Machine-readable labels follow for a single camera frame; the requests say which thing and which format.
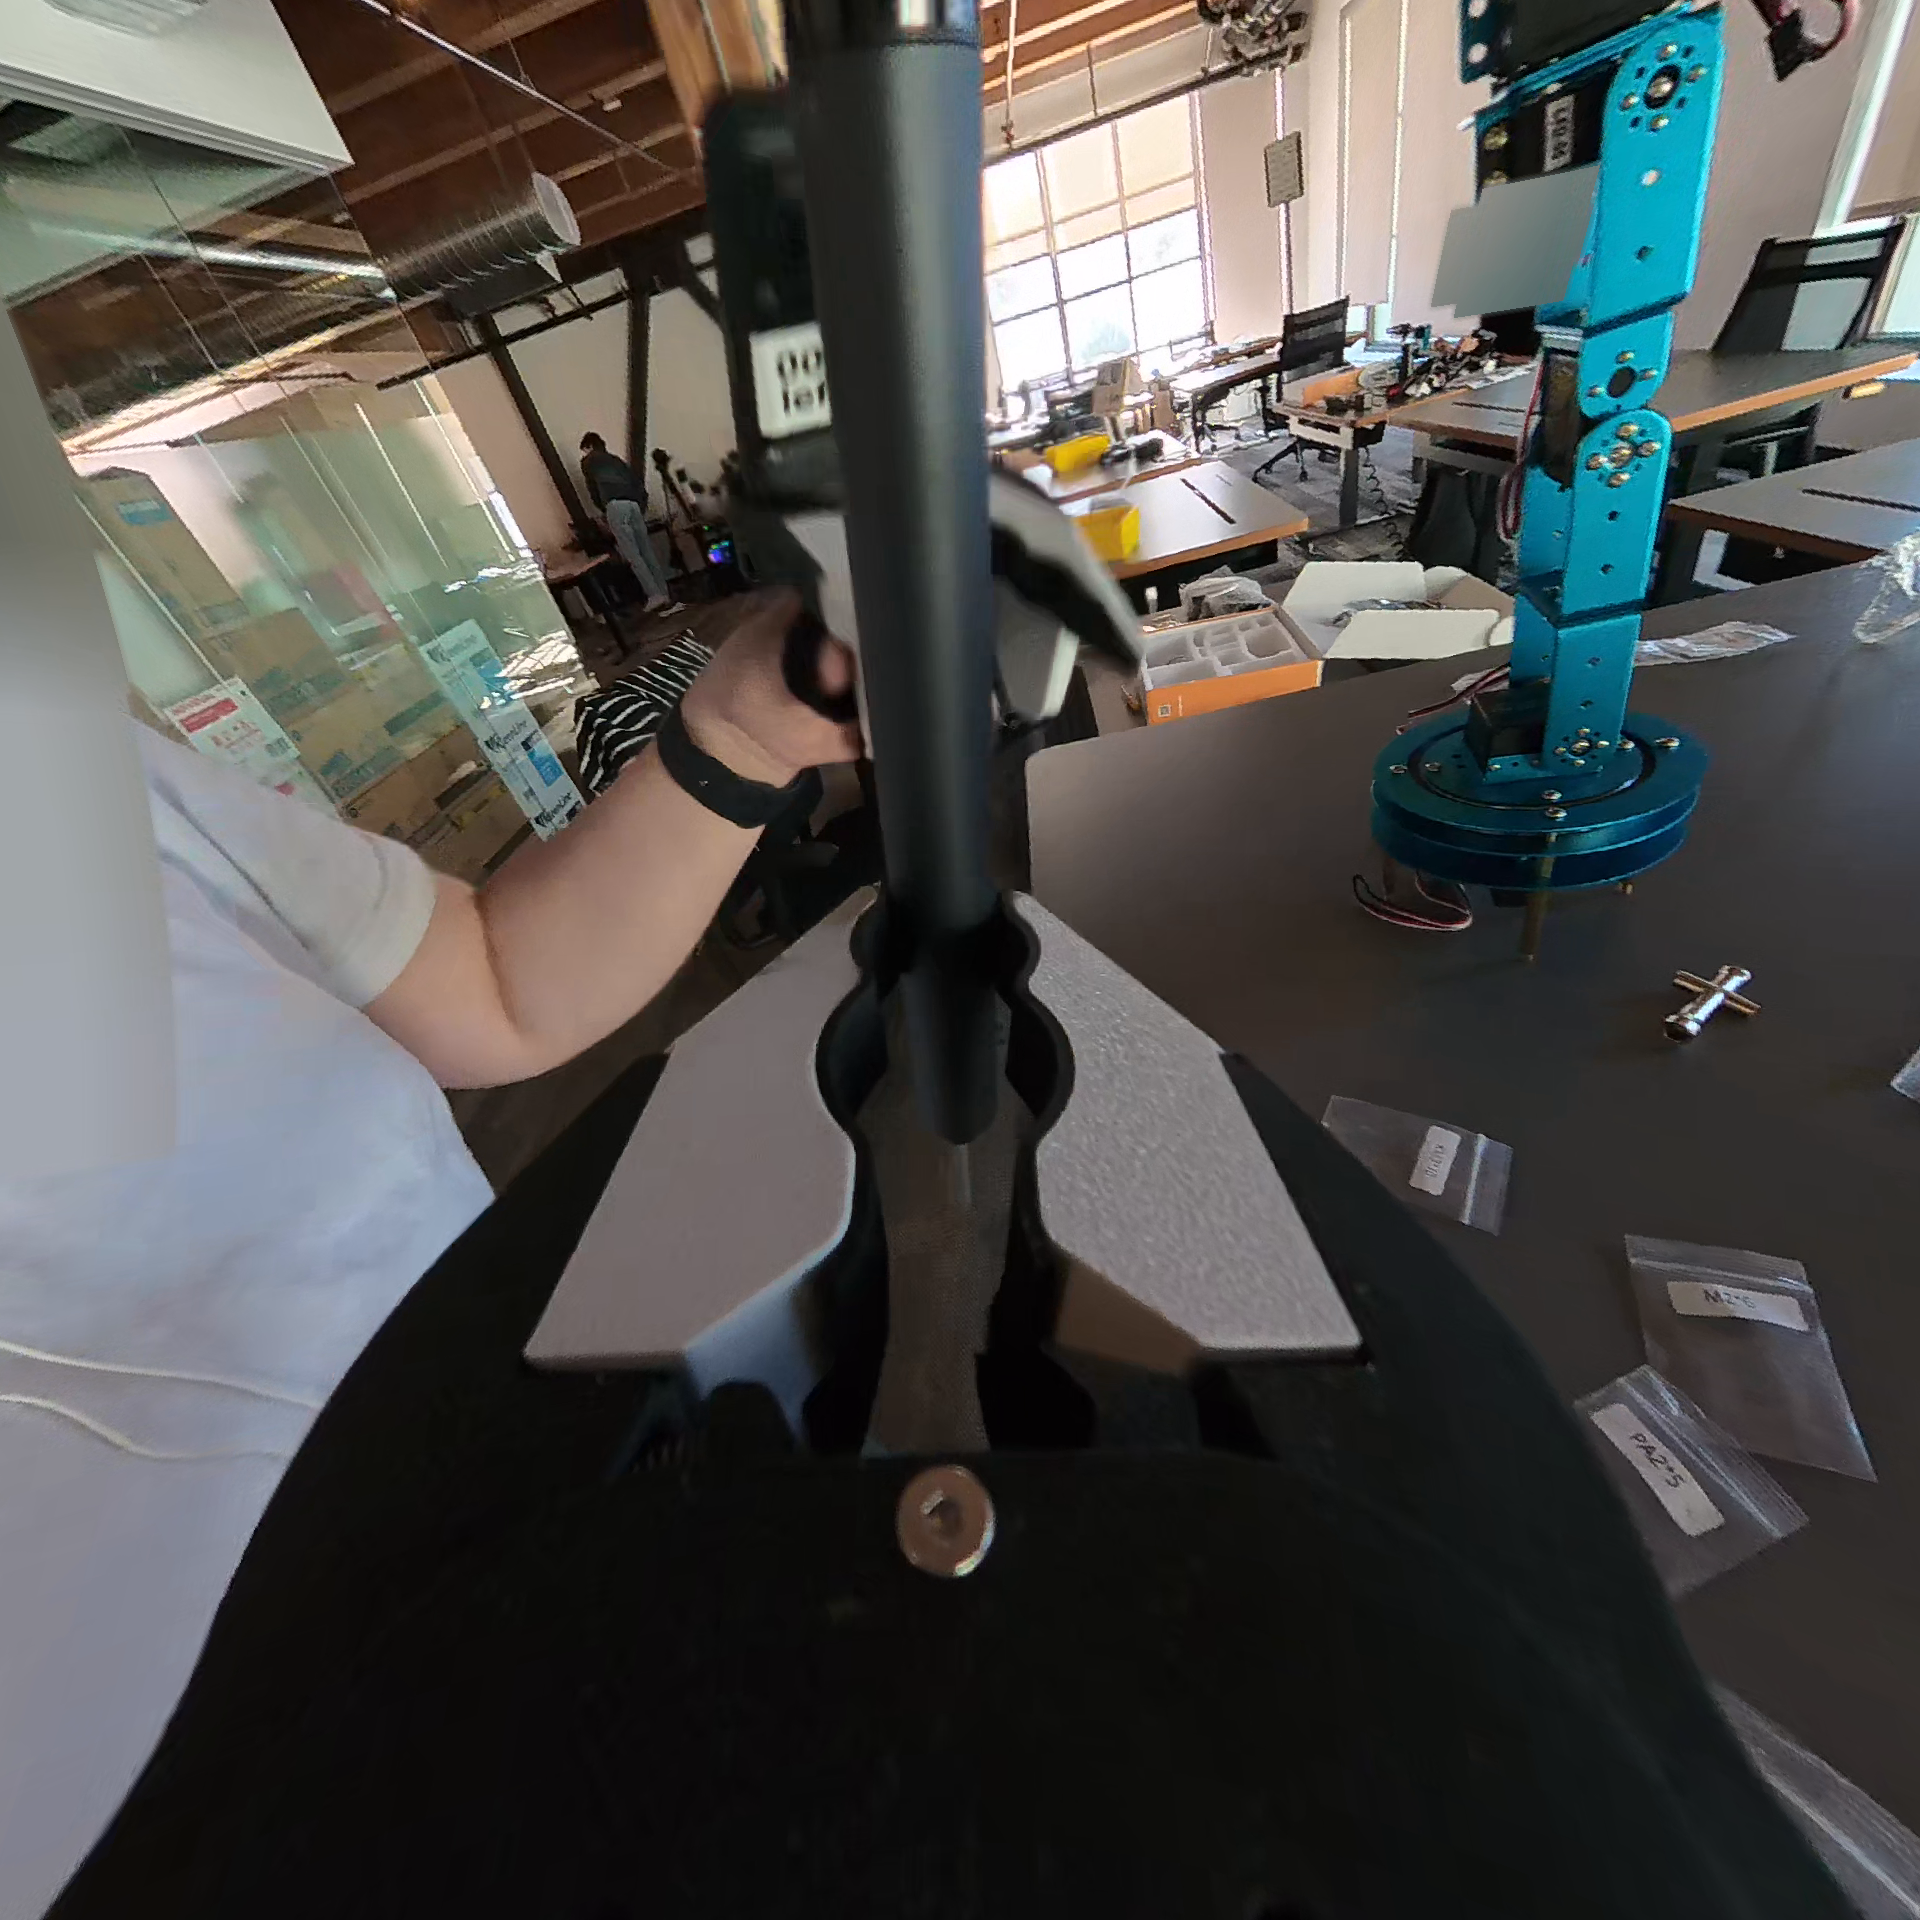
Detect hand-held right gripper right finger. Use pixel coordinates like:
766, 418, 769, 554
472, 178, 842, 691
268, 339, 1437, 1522
1003, 891, 1367, 1368

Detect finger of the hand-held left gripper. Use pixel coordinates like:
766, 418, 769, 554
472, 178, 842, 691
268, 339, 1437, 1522
982, 466, 1152, 731
778, 510, 874, 662

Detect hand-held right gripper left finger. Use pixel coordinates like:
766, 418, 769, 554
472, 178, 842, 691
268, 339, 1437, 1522
523, 888, 886, 1422

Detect black screwdriver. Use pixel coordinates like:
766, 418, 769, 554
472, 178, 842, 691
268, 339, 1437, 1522
781, 0, 1011, 1144

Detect person's left forearm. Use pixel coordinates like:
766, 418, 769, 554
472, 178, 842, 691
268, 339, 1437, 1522
369, 780, 752, 1089

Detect wood-edged office desk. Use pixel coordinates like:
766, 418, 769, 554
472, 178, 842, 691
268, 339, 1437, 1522
1663, 433, 1920, 571
1034, 456, 1311, 583
1388, 339, 1920, 456

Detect black desk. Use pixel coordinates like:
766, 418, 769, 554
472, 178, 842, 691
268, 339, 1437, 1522
1021, 556, 1920, 1920

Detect person's left hand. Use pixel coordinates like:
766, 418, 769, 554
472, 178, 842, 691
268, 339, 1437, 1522
681, 586, 874, 794

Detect orange foam tray box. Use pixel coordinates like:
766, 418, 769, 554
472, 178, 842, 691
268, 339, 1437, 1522
1139, 606, 1329, 731

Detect black wrist band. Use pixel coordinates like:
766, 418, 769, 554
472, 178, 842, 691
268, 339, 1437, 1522
653, 696, 821, 830

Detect striped cloth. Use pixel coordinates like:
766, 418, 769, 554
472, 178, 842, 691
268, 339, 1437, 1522
573, 628, 715, 801

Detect white box lid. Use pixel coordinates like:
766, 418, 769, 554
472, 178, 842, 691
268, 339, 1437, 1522
1287, 558, 1519, 664

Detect large paned window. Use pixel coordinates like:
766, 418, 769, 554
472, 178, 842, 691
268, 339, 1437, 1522
982, 85, 1213, 395

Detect black office chair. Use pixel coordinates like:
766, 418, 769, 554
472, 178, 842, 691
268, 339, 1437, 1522
1248, 296, 1355, 482
1711, 214, 1913, 357

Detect stack of cardboard boxes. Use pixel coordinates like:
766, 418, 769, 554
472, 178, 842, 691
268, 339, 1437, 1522
82, 466, 592, 876

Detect person in white shirt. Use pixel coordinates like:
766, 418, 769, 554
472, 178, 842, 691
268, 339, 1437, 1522
0, 718, 501, 1920

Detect metal cross wrench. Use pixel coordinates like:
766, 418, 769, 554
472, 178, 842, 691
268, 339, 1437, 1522
1660, 965, 1760, 1047

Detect large crumpled clear bag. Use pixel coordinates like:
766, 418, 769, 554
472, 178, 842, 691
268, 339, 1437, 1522
1850, 529, 1920, 650

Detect spiral metal air duct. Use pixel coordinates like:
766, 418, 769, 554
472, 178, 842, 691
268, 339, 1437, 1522
378, 169, 588, 306

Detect red servo cable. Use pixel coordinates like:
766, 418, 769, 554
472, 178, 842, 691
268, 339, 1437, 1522
1346, 864, 1481, 936

